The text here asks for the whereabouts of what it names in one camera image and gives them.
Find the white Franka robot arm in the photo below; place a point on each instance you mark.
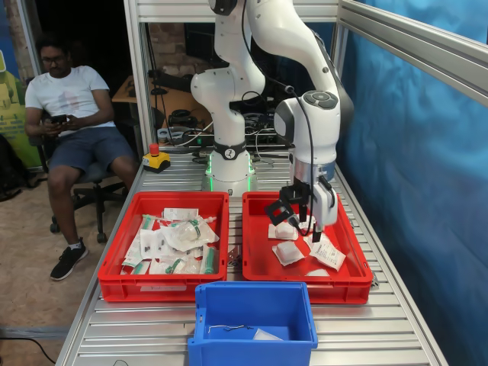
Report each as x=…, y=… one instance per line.
x=228, y=95

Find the flat printed paper packet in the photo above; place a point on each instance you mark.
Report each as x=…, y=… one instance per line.
x=179, y=213

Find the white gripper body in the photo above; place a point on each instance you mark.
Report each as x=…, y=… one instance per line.
x=326, y=207

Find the black backpack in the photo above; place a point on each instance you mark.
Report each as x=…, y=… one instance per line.
x=9, y=171

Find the green syringe packet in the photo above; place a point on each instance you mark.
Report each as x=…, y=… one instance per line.
x=209, y=261
x=148, y=223

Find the black office chair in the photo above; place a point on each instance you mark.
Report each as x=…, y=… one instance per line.
x=95, y=190

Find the green printed banner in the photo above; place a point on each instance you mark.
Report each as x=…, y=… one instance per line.
x=11, y=114

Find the red crate with white label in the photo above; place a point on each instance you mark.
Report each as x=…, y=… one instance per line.
x=114, y=282

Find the wooden desk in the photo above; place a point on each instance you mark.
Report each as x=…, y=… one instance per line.
x=126, y=93

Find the white needle packet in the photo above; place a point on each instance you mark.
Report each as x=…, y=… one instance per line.
x=152, y=244

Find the green striped flat packet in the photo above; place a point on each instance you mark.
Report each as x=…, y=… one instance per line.
x=133, y=259

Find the aluminium profile frame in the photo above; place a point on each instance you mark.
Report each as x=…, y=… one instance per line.
x=135, y=76

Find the metal corner bracket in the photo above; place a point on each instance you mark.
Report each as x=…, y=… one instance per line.
x=234, y=259

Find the blue plastic bin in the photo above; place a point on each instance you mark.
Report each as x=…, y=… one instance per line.
x=248, y=354

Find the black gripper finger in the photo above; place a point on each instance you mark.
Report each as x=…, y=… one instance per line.
x=316, y=235
x=302, y=212

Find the red plastic crate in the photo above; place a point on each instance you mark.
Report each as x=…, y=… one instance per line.
x=259, y=267

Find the man in white t-shirt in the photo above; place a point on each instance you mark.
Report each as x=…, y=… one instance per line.
x=65, y=95

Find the black smartphone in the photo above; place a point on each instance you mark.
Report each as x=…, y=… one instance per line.
x=59, y=119

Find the yellow emergency stop button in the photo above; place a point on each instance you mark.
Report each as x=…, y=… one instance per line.
x=156, y=162

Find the blue fabric backdrop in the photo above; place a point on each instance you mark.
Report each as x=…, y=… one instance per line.
x=419, y=190

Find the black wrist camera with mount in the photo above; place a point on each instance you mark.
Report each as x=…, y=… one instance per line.
x=280, y=213

